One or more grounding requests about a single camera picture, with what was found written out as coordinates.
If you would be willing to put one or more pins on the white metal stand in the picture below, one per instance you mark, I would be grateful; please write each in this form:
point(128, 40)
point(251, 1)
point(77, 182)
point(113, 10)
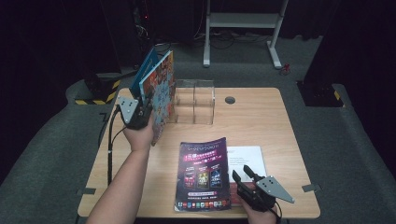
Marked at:
point(243, 20)

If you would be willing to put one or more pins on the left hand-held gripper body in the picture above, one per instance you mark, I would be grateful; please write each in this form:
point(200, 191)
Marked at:
point(130, 112)

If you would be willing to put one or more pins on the white and red book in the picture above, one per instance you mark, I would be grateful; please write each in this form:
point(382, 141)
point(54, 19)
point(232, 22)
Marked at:
point(246, 158)

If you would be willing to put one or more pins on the purple magazine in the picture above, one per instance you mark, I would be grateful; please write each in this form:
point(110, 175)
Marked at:
point(202, 174)

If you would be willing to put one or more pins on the light blue picture book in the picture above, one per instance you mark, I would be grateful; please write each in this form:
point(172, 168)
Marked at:
point(162, 84)

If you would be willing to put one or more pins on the grey tape strip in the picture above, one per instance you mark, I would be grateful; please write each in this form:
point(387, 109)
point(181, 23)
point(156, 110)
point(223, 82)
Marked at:
point(311, 187)
point(86, 191)

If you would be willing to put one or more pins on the small red floor object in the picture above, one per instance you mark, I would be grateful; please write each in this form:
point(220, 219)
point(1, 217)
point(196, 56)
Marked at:
point(285, 69)

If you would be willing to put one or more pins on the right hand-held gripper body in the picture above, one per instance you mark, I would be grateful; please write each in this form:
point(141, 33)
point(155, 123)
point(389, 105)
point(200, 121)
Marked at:
point(267, 191)

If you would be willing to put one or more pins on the dark equipment tower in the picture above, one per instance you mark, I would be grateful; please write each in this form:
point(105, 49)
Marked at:
point(143, 31)

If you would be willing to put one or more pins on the round grey table grommet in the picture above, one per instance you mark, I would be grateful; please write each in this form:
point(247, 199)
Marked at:
point(230, 100)

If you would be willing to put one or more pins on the person's left hand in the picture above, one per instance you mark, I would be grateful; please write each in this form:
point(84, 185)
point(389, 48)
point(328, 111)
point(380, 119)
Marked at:
point(141, 138)

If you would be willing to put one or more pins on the person's right hand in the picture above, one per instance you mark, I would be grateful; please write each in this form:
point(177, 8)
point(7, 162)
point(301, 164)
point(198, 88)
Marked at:
point(263, 217)

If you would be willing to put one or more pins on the black yellow striped base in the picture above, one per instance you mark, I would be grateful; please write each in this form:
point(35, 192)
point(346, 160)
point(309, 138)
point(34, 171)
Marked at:
point(320, 95)
point(102, 87)

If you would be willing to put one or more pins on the clear acrylic book rack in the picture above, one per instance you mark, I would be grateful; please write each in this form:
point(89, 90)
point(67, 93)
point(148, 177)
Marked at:
point(199, 102)

